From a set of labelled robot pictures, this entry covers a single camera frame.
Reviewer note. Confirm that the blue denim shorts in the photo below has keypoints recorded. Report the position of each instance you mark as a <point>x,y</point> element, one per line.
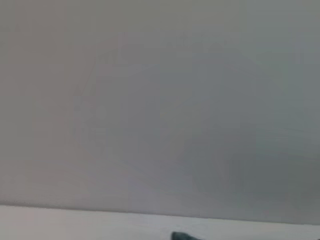
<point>183,236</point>

